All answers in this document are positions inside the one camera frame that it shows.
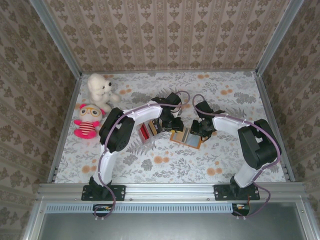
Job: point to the orange leather card holder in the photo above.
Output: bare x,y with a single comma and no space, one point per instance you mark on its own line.
193,142

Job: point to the gold card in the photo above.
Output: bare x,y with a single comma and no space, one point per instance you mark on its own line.
181,137
151,128

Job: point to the black VIP card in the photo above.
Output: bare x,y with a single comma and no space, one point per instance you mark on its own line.
156,127

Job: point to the dark red card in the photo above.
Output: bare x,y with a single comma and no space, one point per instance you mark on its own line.
148,130

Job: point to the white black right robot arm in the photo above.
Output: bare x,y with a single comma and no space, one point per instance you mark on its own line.
225,125

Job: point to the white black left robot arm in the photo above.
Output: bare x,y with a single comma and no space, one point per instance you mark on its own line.
140,115

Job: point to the clear acrylic card stand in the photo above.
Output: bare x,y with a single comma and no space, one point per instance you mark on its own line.
147,140

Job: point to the floral patterned table cover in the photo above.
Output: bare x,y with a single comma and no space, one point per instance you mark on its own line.
162,170

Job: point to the white teddy bear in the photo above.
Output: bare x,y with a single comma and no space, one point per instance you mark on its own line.
98,87

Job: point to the pink striped plush doll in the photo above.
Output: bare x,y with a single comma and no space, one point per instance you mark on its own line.
86,127

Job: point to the small black controller board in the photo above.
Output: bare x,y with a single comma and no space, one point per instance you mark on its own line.
102,208
241,208

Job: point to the grey metal sheet panel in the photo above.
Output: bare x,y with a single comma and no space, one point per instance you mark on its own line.
162,227

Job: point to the thin aluminium edge rail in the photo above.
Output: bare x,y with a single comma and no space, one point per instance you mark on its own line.
150,71

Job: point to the aluminium frame side rail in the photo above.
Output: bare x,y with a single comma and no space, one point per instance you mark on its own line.
266,100
71,102

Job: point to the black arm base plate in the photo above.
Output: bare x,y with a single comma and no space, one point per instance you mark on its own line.
117,191
221,192

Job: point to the aluminium frame cross rail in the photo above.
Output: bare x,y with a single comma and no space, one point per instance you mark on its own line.
170,191

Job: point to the aluminium frame post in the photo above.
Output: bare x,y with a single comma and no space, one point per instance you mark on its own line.
55,37
280,37

